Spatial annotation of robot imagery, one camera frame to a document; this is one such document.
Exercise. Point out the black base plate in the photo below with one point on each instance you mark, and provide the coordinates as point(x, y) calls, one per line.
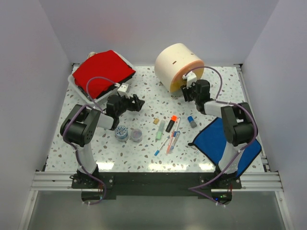
point(110, 185)

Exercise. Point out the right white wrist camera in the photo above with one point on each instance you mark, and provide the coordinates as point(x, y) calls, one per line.
point(189, 78)

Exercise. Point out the white pen red tip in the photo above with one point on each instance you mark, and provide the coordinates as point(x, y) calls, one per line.
point(177, 126)

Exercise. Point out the blue microfiber cloth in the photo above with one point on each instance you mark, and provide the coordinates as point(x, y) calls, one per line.
point(211, 142)

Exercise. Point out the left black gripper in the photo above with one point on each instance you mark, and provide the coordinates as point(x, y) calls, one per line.
point(136, 106)

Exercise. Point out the blue grey glue stick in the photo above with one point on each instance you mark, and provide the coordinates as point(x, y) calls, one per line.
point(192, 122)

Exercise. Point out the orange pen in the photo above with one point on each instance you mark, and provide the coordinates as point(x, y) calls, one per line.
point(170, 141)

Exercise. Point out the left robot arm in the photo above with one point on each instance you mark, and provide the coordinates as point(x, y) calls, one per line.
point(79, 126)

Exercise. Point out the purple glitter tape roll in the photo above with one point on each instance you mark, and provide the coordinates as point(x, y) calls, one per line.
point(136, 135)

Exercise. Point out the white plastic basket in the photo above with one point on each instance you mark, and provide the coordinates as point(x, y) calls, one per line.
point(86, 96)

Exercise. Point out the white pen blue clip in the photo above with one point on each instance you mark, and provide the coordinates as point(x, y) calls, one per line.
point(175, 141)

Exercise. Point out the black orange highlighter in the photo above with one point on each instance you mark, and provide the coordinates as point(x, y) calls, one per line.
point(171, 123)

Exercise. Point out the blue patterned tape roll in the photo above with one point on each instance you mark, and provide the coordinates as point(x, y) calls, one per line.
point(121, 133)

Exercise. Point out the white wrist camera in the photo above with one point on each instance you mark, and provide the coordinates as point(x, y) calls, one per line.
point(123, 89)
point(189, 78)

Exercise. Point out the green highlighter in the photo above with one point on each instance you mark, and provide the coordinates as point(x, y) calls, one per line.
point(160, 130)

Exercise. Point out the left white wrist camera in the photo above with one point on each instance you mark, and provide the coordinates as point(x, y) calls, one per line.
point(123, 89)

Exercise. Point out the white blue cap pen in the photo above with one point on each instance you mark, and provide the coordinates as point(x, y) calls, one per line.
point(161, 146)

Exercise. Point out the round beige drawer organizer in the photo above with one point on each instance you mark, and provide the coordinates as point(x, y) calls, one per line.
point(173, 63)

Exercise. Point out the black cloth under red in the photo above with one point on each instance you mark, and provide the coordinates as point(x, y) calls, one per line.
point(112, 88)

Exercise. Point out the small tan eraser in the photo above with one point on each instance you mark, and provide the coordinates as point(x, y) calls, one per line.
point(156, 120)

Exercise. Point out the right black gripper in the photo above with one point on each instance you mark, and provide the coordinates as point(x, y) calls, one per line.
point(186, 91)

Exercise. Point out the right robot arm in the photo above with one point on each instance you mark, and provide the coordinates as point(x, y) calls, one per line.
point(239, 125)

